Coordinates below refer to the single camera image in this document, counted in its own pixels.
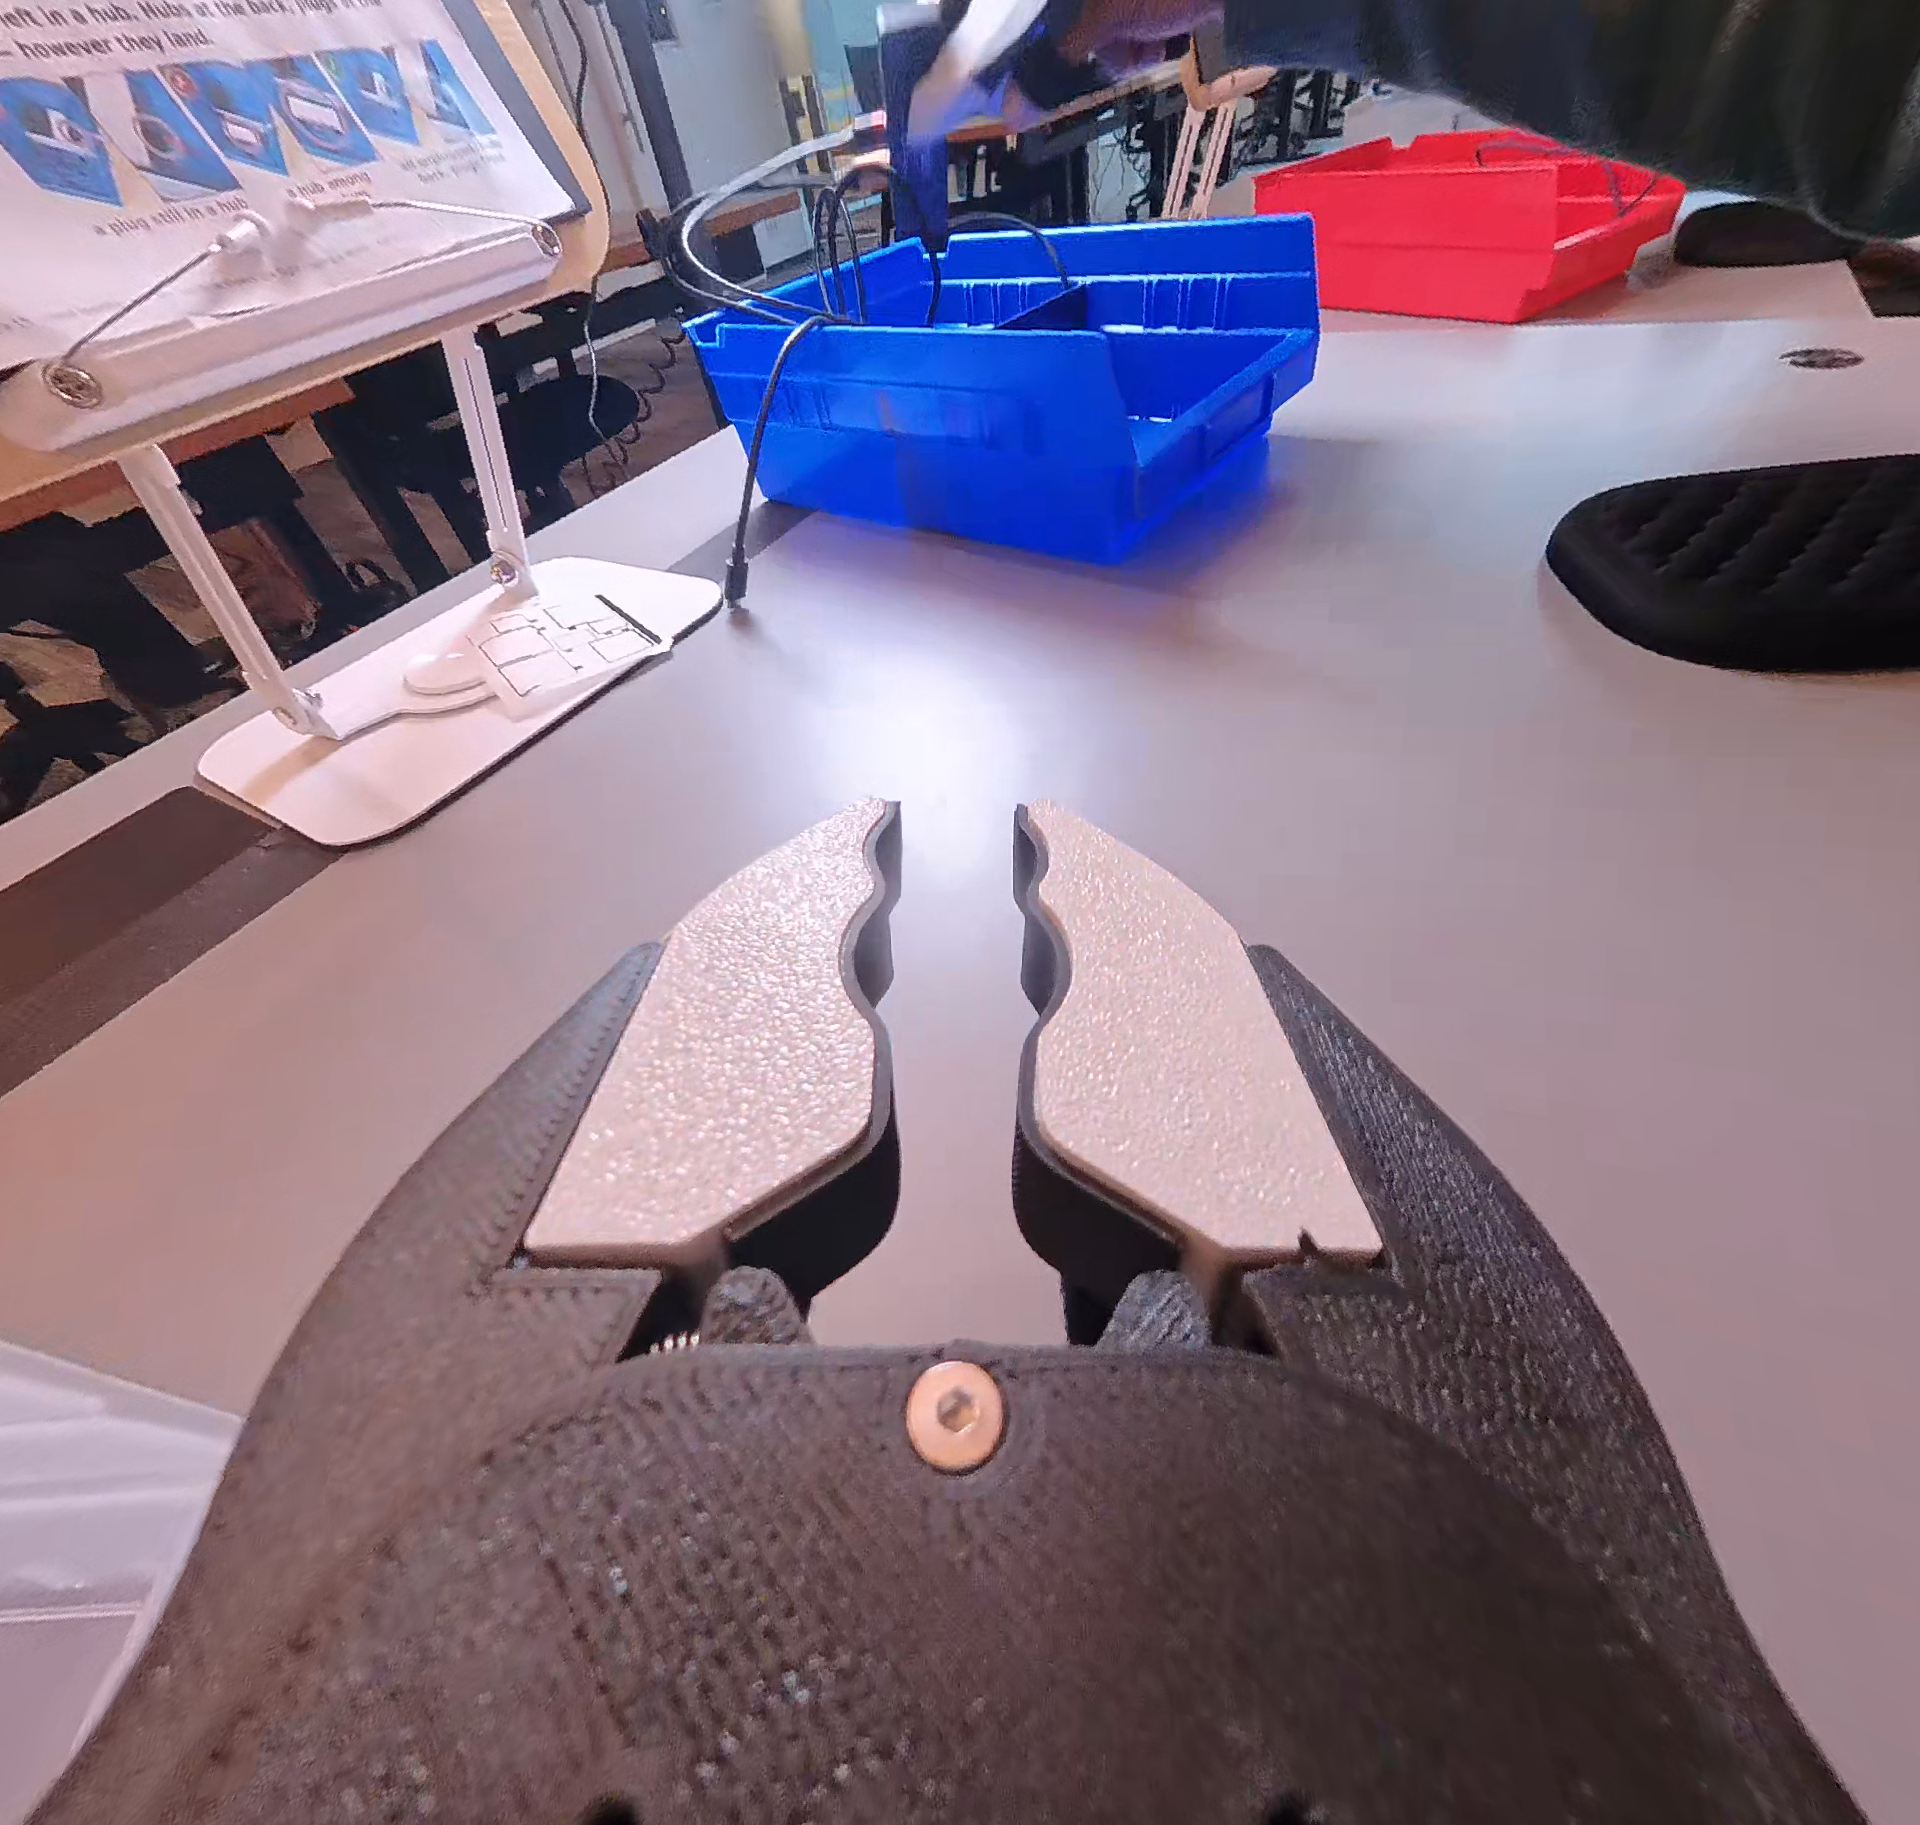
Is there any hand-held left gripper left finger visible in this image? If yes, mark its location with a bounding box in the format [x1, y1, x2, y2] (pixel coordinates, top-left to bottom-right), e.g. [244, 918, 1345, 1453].
[523, 795, 908, 1299]

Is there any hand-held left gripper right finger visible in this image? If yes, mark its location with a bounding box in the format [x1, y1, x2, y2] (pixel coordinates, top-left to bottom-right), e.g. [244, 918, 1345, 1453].
[1014, 800, 1389, 1299]

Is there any slim black usb hub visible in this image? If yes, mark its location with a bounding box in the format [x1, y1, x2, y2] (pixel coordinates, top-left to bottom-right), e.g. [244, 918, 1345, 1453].
[877, 3, 965, 255]

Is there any black hub cable with strap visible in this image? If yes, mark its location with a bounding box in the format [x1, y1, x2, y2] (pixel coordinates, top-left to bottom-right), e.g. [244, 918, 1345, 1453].
[638, 153, 903, 333]

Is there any blue plastic bin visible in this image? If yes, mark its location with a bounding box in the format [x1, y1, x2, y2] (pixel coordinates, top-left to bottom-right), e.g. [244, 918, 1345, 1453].
[685, 213, 1325, 568]

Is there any clear plastic bin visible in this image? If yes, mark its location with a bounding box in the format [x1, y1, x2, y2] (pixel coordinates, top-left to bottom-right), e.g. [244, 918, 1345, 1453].
[0, 1338, 248, 1825]

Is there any person's right forearm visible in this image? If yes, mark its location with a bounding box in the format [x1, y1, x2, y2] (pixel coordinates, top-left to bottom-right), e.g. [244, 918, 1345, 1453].
[1221, 0, 1920, 242]

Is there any red plastic bin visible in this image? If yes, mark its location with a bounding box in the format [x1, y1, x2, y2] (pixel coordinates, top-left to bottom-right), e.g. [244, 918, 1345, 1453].
[1252, 129, 1692, 327]

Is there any printed poster board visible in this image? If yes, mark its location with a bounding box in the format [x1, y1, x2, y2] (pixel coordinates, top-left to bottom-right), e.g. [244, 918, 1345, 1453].
[0, 0, 608, 499]

